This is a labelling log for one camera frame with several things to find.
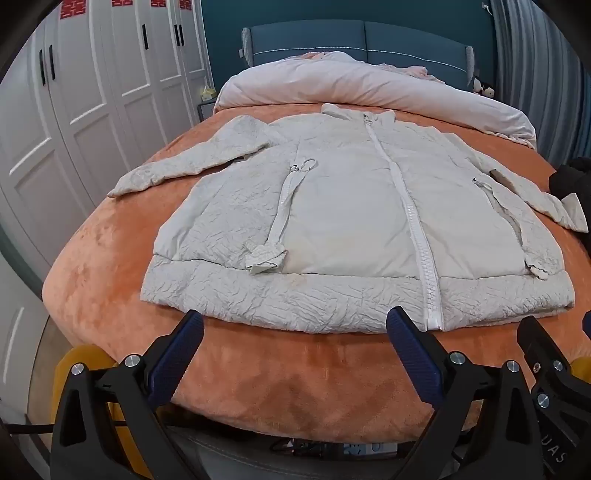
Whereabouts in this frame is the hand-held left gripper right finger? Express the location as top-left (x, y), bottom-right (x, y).
top-left (387, 305), bottom-right (542, 480)

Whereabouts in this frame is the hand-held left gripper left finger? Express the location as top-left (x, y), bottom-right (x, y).
top-left (50, 309), bottom-right (205, 480)

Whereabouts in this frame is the cream puffer jacket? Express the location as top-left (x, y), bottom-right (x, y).
top-left (107, 102), bottom-right (589, 334)

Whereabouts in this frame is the person's yellow garment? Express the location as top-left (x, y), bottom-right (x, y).
top-left (52, 344), bottom-right (154, 480)

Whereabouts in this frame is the white power strip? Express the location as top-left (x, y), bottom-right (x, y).
top-left (339, 442), bottom-right (399, 457)

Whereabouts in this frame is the dark cloth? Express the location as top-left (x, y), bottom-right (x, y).
top-left (549, 157), bottom-right (591, 209)

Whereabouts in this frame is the grey curtain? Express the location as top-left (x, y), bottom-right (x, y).
top-left (488, 0), bottom-right (591, 171)

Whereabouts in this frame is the pink duvet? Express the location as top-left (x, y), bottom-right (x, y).
top-left (213, 51), bottom-right (539, 151)

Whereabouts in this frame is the white wardrobe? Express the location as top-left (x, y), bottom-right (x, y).
top-left (0, 0), bottom-right (214, 280)

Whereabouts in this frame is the blue padded headboard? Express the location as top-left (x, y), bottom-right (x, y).
top-left (241, 21), bottom-right (477, 78)

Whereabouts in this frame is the black cable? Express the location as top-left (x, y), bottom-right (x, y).
top-left (7, 418), bottom-right (127, 435)

